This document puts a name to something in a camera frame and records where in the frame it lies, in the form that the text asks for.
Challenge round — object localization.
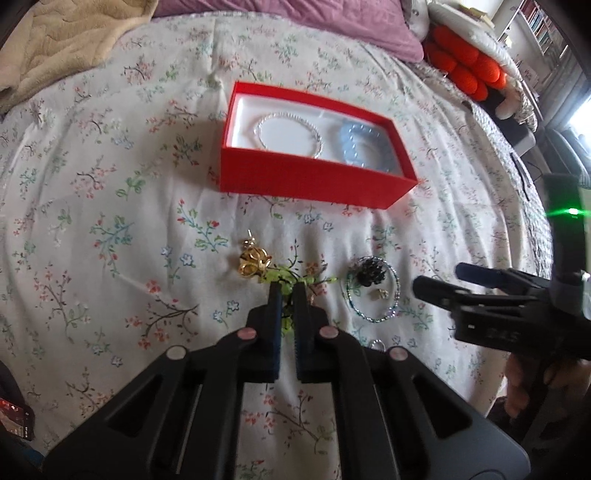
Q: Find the green bead cord bracelet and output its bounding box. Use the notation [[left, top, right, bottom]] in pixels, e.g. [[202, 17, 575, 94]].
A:
[[257, 262, 339, 338]]

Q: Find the gold knot ring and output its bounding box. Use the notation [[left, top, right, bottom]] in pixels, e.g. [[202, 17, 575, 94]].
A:
[[236, 229, 271, 278]]

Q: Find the light blue bead bracelet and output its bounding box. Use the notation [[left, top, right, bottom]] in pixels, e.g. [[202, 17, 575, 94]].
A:
[[332, 121, 394, 168]]

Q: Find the clear crystal bead bracelet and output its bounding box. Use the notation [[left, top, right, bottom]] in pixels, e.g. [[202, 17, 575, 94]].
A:
[[254, 111, 324, 160]]

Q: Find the black flower hair clip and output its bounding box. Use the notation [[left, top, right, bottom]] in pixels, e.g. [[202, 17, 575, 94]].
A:
[[356, 257, 386, 287]]

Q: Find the red jewelry box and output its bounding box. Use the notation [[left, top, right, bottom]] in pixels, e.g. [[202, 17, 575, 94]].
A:
[[219, 82, 418, 210]]

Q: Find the right hand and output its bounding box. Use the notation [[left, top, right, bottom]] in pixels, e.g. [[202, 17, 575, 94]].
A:
[[504, 354, 590, 419]]

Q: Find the black office chair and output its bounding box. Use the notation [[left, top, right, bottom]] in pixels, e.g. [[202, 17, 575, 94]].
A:
[[533, 127, 590, 185]]

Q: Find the floral white bedsheet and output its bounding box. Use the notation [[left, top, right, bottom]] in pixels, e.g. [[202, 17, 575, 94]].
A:
[[1, 13, 551, 451]]

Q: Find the red orange knitted cushion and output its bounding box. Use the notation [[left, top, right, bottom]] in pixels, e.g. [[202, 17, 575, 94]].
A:
[[423, 25, 507, 102]]

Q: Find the bookshelf with books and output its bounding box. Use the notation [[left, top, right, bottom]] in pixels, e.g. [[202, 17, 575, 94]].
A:
[[519, 0, 567, 56]]

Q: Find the purple pillow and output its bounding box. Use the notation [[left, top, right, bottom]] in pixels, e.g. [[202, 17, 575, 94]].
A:
[[153, 0, 424, 63]]

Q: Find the beige fleece blanket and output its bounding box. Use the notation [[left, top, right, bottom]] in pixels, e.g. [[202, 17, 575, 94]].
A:
[[1, 1, 158, 114]]

